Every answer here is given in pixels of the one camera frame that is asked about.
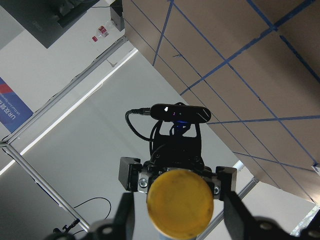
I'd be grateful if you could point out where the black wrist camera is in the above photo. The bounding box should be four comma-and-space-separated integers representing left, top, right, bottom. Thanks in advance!
150, 103, 212, 124

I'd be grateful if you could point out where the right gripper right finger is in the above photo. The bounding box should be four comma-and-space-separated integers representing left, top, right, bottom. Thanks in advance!
223, 191, 293, 240

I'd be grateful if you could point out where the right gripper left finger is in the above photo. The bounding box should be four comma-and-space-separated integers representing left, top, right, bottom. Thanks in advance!
87, 192, 135, 240

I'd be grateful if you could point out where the yellow push button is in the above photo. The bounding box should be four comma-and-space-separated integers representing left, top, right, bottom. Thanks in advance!
146, 169, 214, 240

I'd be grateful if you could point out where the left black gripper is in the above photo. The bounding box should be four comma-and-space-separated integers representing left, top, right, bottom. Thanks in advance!
118, 122, 237, 201

